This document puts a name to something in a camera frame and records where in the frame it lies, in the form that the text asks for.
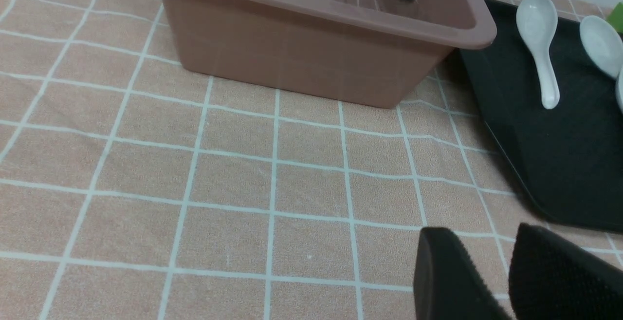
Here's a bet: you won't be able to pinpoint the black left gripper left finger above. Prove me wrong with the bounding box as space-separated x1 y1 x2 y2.
413 227 511 320

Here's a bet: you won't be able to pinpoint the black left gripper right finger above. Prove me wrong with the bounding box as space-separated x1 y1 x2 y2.
508 223 623 320

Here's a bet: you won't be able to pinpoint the black plastic tray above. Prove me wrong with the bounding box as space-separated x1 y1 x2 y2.
460 0 623 233

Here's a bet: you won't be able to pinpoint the white ceramic spoon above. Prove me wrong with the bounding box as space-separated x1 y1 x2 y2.
579 16 623 79
615 66 623 113
516 0 560 110

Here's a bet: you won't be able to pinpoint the pink plastic bin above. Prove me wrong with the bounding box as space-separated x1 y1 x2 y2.
162 0 497 109

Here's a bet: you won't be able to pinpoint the green object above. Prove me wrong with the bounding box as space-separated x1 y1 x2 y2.
606 2 623 34

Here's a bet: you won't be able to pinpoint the pink checkered tablecloth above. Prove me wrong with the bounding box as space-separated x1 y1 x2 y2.
1 0 622 320

